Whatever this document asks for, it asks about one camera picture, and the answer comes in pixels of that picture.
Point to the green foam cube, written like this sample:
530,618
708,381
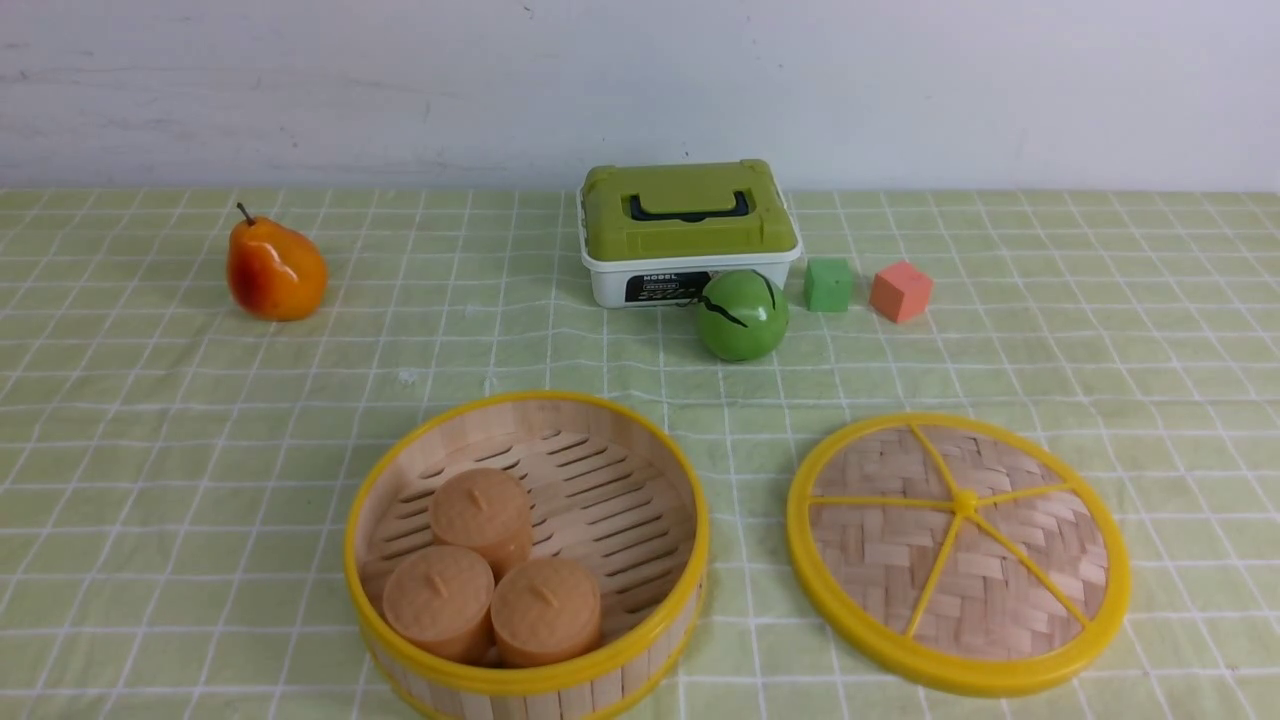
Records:
827,285

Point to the orange steamed bun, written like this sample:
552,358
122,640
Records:
487,511
546,611
439,600

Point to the green checkered tablecloth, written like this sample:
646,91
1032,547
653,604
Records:
177,472

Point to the orange red pear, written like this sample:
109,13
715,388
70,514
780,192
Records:
273,272

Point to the green round ball fruit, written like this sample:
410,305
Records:
741,316

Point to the orange steamed bun front left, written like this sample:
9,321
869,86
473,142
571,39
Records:
439,600

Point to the orange steamed bun back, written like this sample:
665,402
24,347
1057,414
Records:
487,511

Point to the green lidded white plastic box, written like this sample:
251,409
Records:
655,235

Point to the orange foam cube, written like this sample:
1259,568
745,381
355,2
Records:
900,291

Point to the yellow rimmed woven steamer lid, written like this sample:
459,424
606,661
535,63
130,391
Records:
957,554

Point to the orange steamed bun front right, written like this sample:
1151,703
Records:
546,611

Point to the bamboo steamer basket yellow rim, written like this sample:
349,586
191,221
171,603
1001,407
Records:
607,488

